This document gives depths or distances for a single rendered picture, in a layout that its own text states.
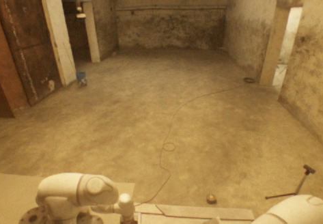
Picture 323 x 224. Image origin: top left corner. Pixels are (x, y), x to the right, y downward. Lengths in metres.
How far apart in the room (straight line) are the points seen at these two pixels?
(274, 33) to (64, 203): 5.82
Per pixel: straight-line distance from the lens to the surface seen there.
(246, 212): 2.18
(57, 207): 0.88
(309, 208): 0.65
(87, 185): 0.79
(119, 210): 1.37
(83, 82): 5.88
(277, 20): 5.96
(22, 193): 2.92
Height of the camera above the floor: 1.89
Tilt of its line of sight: 29 degrees down
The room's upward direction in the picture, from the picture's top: 1 degrees counter-clockwise
